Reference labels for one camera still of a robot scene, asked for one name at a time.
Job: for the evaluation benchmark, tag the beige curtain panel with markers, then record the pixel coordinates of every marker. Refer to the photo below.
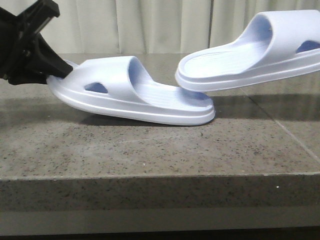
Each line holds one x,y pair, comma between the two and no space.
130,26
230,17

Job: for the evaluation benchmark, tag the light blue slipper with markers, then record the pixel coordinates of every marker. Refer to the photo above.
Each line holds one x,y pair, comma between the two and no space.
275,45
121,87

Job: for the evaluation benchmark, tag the beige curtain right panel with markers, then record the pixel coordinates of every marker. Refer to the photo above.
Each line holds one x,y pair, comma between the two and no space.
230,17

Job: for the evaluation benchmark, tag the beige curtain left panel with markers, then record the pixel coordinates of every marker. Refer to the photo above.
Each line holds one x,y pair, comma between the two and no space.
130,26

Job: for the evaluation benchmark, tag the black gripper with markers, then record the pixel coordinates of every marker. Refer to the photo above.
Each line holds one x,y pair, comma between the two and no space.
25,57

